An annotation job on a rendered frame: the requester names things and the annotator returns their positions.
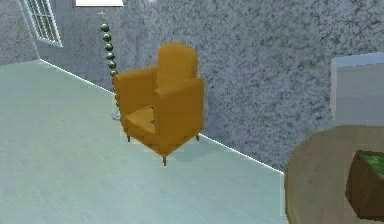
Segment white framed window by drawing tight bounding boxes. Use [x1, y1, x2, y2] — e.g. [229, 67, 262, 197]
[22, 0, 64, 48]

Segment orange armchair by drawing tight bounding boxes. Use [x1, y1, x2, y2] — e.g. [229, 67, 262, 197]
[112, 42, 205, 167]

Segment floor lamp with green balls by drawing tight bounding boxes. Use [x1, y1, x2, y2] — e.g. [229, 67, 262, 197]
[75, 0, 125, 122]

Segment brown planter box with greenery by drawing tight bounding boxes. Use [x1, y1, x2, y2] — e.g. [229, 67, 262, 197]
[344, 149, 384, 222]

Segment round wooden table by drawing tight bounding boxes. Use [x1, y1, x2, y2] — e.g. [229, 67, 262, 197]
[284, 125, 384, 224]

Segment pale grey cabinet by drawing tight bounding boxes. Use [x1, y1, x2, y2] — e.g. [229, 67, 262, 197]
[329, 52, 384, 128]

